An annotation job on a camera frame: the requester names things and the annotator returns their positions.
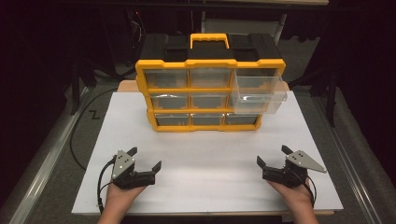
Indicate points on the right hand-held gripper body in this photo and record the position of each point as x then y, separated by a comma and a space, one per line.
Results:
292, 174

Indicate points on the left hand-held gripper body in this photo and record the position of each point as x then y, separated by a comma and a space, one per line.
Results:
124, 165

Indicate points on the clear plastic drawer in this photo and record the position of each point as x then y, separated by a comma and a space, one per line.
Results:
261, 90

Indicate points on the yellow black drawer organizer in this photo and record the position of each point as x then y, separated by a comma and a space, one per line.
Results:
211, 63

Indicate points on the person's right hand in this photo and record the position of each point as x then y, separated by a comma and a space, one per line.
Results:
299, 197

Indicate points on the person's left hand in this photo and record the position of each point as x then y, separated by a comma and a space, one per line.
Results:
118, 199

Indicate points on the group of clear drawers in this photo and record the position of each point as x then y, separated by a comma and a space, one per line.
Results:
172, 101

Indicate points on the dark metal stand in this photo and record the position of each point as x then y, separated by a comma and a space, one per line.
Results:
332, 93
76, 84

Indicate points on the metal floor rail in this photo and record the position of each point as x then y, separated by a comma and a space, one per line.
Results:
348, 161
46, 161

